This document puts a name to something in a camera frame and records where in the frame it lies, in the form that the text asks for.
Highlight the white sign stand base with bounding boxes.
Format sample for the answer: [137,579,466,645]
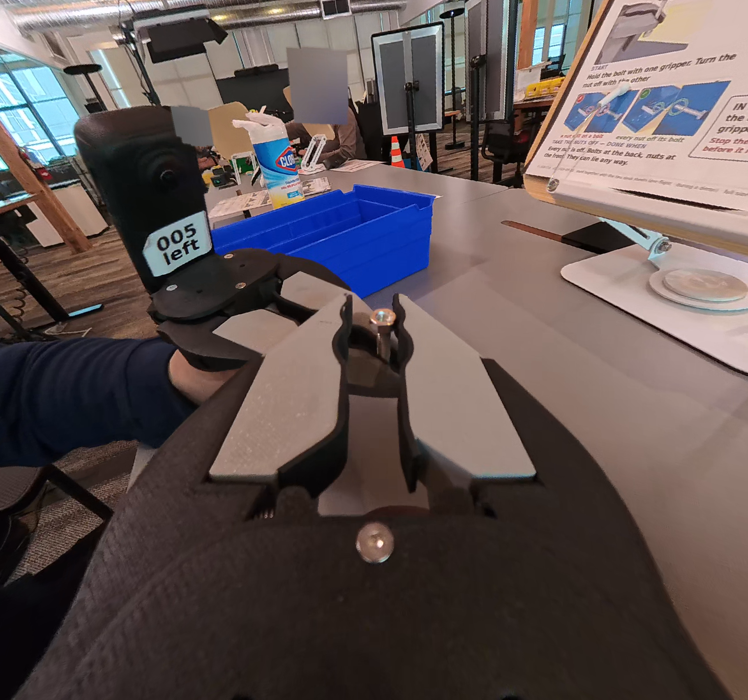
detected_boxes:
[561,233,748,374]

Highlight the silver bolt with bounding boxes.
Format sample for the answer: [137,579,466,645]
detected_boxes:
[369,309,398,362]

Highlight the white printed placard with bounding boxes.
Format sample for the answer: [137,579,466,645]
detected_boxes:
[411,133,437,174]

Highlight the disinfecting wipes canister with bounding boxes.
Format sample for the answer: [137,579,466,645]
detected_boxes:
[233,106,306,209]

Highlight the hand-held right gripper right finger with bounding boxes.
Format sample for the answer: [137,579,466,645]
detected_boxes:
[393,294,537,511]

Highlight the wooden support post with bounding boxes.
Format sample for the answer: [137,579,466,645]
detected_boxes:
[0,122,91,254]

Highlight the white folding phone stand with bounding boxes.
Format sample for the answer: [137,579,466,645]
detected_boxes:
[300,134,329,173]

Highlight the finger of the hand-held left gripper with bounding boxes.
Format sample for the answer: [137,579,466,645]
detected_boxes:
[212,309,404,390]
[279,270,375,340]

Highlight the black studio light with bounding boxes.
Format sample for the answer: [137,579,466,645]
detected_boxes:
[133,6,229,64]

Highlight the grey panel on black stand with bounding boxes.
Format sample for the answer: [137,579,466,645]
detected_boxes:
[464,0,521,181]
[372,22,445,172]

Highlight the blue plastic bin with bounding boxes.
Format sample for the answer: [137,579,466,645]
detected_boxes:
[210,184,436,299]

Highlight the person's left hand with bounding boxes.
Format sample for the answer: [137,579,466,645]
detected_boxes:
[168,349,227,406]

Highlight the person's left forearm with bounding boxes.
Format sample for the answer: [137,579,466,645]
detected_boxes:
[0,338,196,467]

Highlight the wooden instruction sign board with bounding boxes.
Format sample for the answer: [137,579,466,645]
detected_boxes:
[524,0,748,257]

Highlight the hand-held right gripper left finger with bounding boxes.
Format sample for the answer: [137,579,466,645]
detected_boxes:
[209,294,354,502]

